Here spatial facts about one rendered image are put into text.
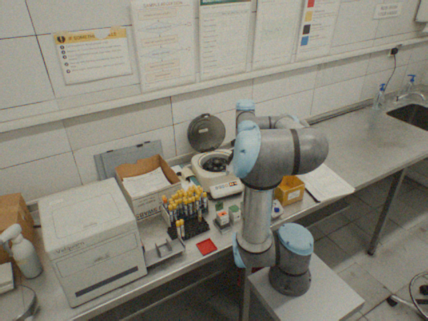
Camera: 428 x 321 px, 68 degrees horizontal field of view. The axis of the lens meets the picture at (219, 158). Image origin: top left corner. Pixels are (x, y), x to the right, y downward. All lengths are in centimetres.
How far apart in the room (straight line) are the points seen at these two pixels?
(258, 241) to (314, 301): 33
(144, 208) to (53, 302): 49
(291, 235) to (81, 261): 69
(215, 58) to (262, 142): 104
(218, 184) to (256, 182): 83
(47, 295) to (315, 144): 108
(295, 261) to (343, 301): 24
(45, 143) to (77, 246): 64
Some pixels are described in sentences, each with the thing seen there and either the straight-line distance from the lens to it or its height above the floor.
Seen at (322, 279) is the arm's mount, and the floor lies 92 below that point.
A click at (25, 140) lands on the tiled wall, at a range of 161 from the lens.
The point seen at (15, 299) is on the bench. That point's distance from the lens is 144.
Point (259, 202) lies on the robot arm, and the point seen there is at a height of 135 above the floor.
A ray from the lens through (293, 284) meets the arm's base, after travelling 118.
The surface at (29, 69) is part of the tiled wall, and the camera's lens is 150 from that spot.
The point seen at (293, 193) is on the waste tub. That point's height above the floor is 94.
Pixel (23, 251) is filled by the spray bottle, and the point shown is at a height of 102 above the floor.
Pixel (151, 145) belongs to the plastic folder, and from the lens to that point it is 170.
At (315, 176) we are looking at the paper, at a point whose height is 89.
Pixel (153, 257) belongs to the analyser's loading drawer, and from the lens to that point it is 132.
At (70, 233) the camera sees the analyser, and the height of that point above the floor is 118.
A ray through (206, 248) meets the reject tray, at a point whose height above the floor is 88.
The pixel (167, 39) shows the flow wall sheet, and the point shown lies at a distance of 157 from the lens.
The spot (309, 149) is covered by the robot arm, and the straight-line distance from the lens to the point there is 75.
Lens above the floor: 191
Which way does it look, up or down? 33 degrees down
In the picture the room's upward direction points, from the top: 1 degrees counter-clockwise
